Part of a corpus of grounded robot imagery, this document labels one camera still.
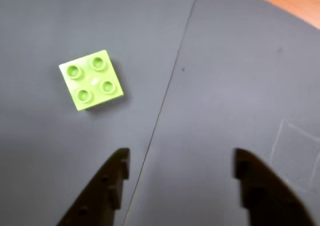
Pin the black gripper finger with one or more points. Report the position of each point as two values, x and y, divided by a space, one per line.
95 201
270 201

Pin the green lego block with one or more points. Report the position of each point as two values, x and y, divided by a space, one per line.
85 85

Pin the grey table mat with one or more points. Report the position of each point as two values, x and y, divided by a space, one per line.
62 148
225 98

